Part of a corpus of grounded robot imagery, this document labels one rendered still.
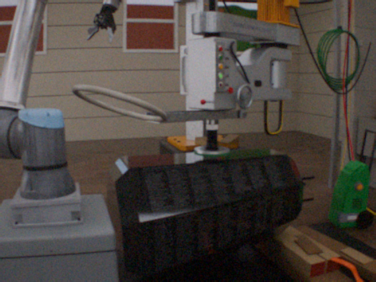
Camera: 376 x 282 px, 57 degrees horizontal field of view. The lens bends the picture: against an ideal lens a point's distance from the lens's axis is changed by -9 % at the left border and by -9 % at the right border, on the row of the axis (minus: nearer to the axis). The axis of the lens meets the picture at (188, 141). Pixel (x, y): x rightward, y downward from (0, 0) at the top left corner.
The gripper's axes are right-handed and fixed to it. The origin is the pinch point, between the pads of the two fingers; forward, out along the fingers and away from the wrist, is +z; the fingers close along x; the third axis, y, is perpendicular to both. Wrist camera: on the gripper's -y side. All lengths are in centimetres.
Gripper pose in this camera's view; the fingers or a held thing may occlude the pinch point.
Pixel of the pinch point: (99, 42)
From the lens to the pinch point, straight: 203.3
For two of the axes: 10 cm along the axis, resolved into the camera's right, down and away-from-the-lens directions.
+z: -2.8, 9.5, -1.1
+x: 9.3, 2.4, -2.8
